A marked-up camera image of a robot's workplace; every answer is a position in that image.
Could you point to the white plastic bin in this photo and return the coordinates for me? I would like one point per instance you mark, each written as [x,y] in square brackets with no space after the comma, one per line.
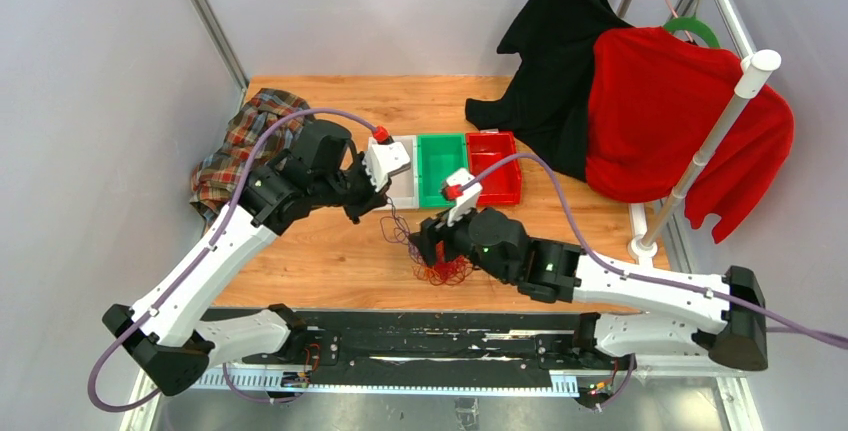
[403,192]

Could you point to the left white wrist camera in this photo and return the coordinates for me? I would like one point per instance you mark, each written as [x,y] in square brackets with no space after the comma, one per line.
[383,161]

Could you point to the white clothes rack pole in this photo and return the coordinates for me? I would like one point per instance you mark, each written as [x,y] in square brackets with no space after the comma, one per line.
[757,68]

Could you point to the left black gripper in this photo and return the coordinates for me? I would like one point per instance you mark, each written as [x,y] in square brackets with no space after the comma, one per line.
[373,199]

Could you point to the green plastic bin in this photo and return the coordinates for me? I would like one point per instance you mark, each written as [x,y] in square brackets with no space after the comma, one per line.
[439,155]

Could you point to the red plastic bin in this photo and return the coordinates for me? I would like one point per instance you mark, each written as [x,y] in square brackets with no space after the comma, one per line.
[503,186]

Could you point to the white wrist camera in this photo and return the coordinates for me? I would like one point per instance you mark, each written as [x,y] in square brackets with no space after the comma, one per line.
[383,161]
[463,190]

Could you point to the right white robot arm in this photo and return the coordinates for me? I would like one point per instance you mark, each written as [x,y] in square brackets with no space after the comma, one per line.
[674,314]

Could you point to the black t-shirt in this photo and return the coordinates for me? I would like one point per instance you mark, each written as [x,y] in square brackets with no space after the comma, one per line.
[545,105]

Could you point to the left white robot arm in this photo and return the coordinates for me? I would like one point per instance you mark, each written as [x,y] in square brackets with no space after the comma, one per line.
[165,332]

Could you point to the green hanger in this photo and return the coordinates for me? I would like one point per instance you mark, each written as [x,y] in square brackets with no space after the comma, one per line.
[694,26]

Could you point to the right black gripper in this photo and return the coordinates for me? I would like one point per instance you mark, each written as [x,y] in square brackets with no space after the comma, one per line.
[433,231]

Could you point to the plaid flannel shirt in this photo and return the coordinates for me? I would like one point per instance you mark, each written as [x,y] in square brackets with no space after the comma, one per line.
[214,179]

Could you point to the metal rack top bar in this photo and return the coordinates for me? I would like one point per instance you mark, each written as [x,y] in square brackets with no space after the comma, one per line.
[736,28]

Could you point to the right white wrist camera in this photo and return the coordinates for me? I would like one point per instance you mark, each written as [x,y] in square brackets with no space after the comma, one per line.
[463,190]

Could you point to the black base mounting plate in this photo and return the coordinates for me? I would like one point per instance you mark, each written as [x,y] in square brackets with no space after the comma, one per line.
[429,349]

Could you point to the red t-shirt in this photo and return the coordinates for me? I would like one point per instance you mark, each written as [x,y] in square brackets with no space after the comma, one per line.
[653,101]

